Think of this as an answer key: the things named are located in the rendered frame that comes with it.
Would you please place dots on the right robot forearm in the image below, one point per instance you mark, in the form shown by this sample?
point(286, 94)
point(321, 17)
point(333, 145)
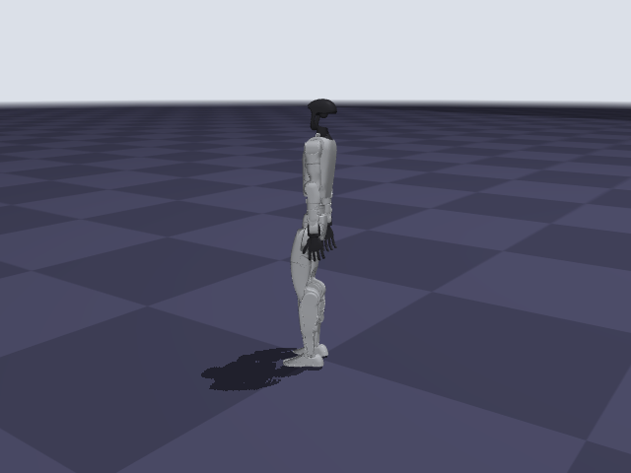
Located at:
point(328, 209)

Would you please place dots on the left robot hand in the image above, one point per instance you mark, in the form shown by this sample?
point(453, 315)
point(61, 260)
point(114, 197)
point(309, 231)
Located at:
point(313, 245)

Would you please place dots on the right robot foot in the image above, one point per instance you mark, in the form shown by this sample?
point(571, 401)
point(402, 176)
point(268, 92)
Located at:
point(320, 349)

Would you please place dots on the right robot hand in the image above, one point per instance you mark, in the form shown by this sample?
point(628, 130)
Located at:
point(328, 236)

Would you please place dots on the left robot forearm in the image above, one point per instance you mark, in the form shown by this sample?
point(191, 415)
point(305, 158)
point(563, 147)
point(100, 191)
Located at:
point(313, 207)

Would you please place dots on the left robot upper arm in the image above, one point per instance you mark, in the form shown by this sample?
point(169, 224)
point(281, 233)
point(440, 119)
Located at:
point(313, 151)

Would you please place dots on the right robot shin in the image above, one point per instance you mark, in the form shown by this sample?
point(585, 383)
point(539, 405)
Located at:
point(320, 314)

